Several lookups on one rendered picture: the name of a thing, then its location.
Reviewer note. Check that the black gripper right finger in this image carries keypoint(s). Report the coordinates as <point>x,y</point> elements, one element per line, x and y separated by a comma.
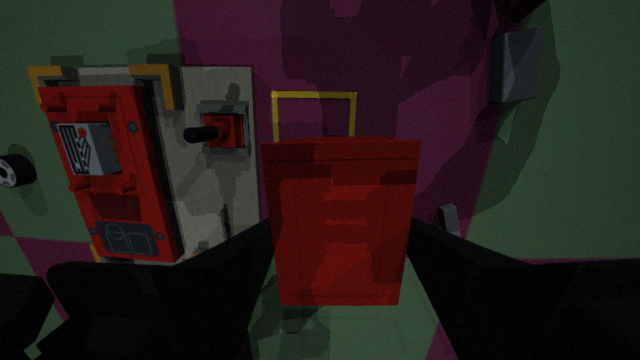
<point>495,307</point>

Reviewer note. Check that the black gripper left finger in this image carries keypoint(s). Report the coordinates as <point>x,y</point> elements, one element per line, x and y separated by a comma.
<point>202,305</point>

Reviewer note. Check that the black toy wheel with grey hub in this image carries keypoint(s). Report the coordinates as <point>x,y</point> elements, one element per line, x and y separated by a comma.
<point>16,170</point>

